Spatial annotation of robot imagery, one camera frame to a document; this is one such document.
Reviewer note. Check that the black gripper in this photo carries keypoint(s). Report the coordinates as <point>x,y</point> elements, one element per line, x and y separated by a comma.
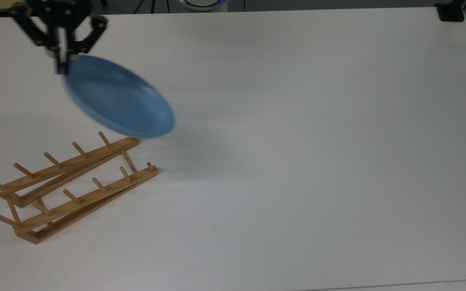
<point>61,14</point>

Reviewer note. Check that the blue round plate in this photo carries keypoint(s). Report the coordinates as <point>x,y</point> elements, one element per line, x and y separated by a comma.
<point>117,99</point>

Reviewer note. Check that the wooden plate rack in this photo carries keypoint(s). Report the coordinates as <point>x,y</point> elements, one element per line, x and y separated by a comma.
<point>75,202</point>

